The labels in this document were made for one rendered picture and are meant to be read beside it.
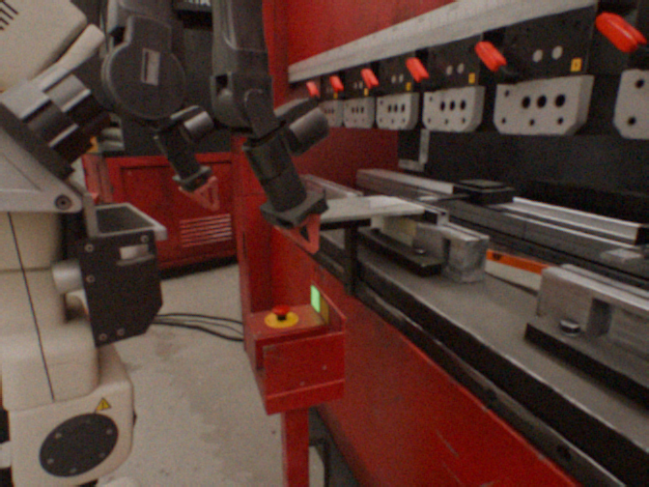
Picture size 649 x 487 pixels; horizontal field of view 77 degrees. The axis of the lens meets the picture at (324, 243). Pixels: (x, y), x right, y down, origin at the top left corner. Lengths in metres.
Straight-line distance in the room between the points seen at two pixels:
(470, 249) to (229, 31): 0.59
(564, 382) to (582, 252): 0.44
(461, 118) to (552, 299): 0.36
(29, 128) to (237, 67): 0.23
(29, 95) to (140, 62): 0.10
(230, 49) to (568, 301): 0.59
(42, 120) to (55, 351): 0.34
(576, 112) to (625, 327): 0.29
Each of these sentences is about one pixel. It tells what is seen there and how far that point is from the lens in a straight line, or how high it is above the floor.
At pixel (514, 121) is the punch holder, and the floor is 1.19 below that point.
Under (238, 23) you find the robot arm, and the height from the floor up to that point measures 1.31.
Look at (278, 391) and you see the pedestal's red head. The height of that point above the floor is 0.71.
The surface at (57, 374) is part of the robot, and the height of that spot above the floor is 0.85.
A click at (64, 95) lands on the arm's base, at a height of 1.22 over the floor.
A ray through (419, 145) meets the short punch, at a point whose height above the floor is 1.14.
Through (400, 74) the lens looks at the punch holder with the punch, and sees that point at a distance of 1.02.
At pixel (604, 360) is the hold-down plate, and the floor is 0.90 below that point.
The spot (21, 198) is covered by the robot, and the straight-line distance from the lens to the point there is 0.49.
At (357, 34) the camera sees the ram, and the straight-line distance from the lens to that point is 1.23.
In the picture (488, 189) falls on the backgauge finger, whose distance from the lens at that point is 1.14.
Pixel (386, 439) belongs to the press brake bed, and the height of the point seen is 0.48.
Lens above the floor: 1.20
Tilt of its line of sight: 17 degrees down
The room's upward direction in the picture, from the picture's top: straight up
